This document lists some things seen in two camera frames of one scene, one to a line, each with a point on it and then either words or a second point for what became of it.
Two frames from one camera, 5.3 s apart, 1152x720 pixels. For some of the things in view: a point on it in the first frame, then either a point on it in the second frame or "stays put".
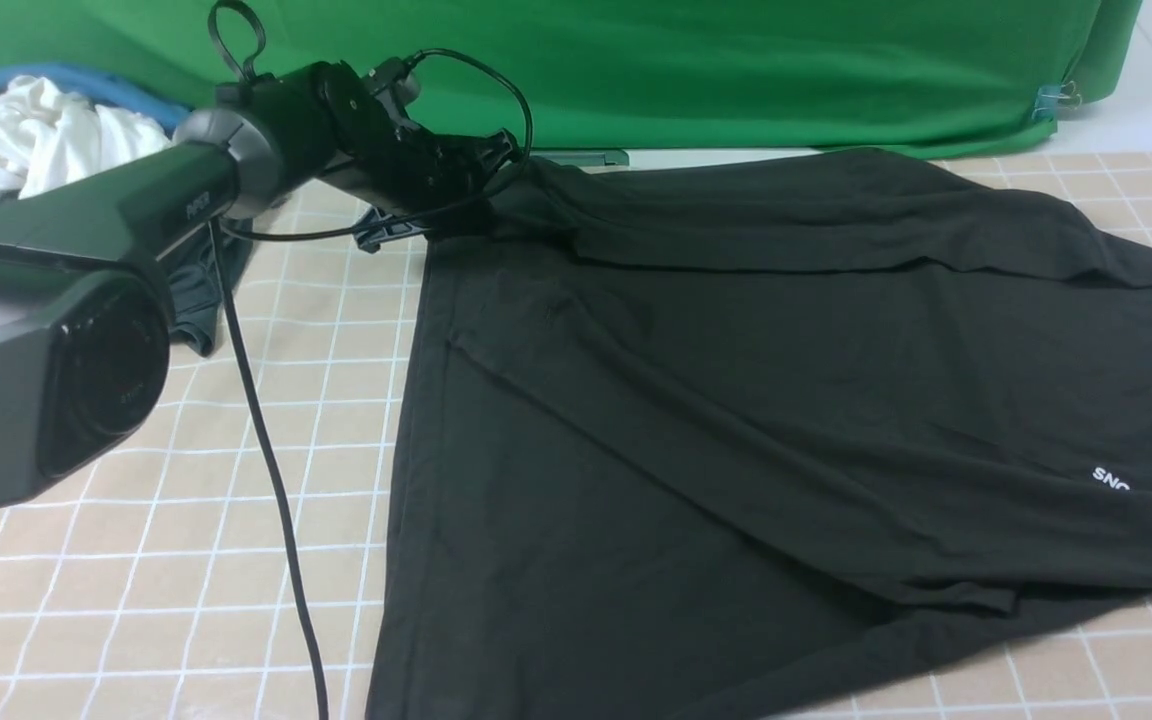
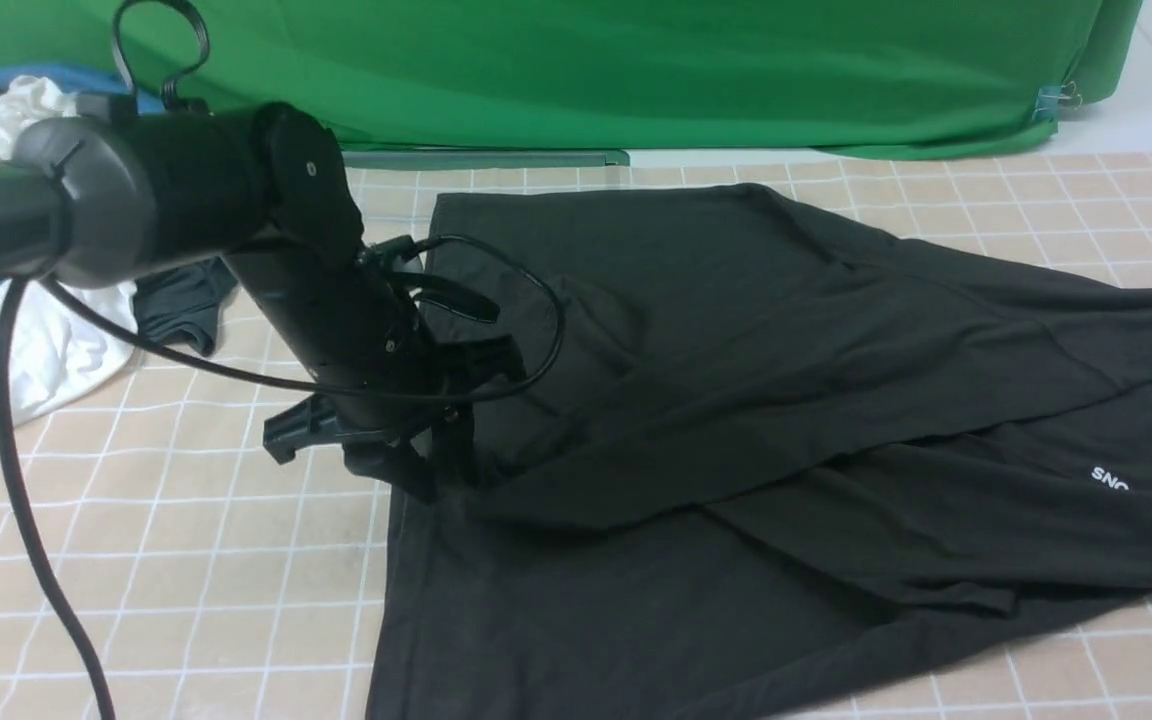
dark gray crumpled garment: (195, 280) stays put
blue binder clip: (1050, 98) stays put
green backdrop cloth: (606, 75) stays put
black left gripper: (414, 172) to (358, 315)
